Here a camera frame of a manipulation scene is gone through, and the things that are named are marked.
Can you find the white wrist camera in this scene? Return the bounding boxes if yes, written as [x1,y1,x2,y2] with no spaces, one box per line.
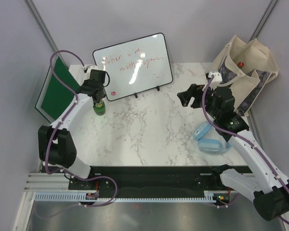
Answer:
[83,64,99,73]
[206,71,223,89]

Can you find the green binder folder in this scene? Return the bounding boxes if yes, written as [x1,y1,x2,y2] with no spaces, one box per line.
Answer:
[35,56,79,123]

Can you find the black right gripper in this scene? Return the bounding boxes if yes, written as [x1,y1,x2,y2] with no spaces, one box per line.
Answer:
[177,83,220,119]

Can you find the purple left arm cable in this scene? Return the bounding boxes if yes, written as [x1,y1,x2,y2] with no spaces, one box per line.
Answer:
[45,50,97,181]

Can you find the white slotted cable duct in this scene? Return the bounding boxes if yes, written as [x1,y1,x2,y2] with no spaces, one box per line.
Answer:
[34,191,231,203]

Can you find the green bottle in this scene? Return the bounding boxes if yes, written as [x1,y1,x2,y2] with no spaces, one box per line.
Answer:
[93,100,106,116]

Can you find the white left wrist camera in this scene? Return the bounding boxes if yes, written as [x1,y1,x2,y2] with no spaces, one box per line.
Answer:
[83,64,99,73]

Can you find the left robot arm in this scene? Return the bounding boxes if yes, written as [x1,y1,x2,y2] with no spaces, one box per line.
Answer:
[38,66,110,189]

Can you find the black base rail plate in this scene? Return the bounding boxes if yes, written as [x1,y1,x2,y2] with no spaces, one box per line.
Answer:
[67,165,253,199]

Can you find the whiteboard with red writing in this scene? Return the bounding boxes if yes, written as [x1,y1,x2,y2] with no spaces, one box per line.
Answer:
[92,33,173,102]

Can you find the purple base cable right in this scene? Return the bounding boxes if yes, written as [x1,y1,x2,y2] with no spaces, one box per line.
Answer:
[213,191,241,209]

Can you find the cola glass bottle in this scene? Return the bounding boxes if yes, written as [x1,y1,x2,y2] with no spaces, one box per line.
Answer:
[237,62,244,69]

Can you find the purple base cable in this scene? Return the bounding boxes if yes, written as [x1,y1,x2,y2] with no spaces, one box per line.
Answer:
[33,175,118,219]
[213,191,241,209]

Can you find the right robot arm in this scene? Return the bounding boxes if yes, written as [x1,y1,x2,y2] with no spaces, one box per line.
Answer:
[177,84,289,221]

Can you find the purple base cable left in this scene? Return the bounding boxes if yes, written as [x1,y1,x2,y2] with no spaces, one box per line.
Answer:
[33,175,118,219]

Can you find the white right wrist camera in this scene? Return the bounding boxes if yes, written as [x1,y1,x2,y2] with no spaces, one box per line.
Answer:
[206,71,223,89]

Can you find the beige canvas tote bag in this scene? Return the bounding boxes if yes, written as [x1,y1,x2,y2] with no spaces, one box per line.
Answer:
[206,35,279,116]

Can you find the light blue headphones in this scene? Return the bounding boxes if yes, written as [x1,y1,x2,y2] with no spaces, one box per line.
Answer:
[193,121,232,154]

